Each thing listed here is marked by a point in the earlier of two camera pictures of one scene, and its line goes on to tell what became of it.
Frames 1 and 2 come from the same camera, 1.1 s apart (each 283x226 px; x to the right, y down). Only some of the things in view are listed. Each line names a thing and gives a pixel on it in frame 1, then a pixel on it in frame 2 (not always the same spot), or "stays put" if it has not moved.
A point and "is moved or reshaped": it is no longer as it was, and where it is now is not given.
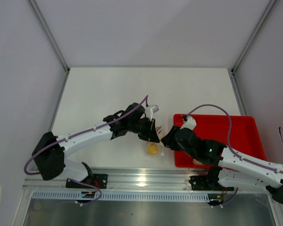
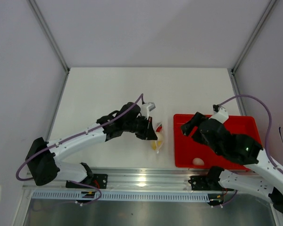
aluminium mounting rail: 128,178 stays put
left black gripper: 150,135 stays put
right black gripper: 169,140 → 187,127
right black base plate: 203,182 stays put
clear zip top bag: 155,150 is moved or reshaped
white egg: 195,162 stays put
